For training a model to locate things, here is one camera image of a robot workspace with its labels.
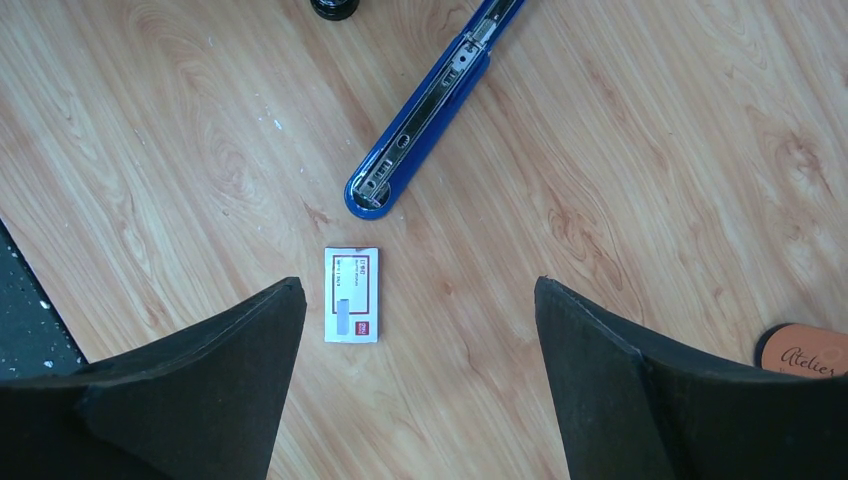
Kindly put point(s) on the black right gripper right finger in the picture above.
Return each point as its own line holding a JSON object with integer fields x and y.
{"x": 632, "y": 403}

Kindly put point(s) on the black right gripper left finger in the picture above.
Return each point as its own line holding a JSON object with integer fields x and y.
{"x": 204, "y": 402}

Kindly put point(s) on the blue stapler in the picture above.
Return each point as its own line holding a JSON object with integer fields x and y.
{"x": 387, "y": 169}

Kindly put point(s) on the orange glue bottle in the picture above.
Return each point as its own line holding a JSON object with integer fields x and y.
{"x": 802, "y": 350}

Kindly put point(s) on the white red staple box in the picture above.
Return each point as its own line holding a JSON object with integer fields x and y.
{"x": 351, "y": 300}

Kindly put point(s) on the black stapler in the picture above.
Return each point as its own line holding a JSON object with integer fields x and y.
{"x": 334, "y": 10}

